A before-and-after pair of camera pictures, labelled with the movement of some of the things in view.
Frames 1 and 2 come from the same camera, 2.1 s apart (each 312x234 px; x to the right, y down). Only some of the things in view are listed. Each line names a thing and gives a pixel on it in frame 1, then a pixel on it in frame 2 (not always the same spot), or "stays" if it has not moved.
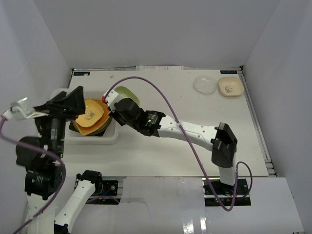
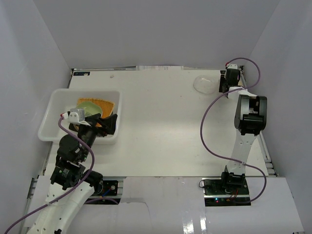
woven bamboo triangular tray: x=105 y=117 stays
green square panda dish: x=126 y=93 to x=90 y=108
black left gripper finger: x=76 y=101 to x=110 y=123
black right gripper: x=114 y=114 to x=222 y=80
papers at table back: x=162 y=68 stays
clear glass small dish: x=205 y=84 stays
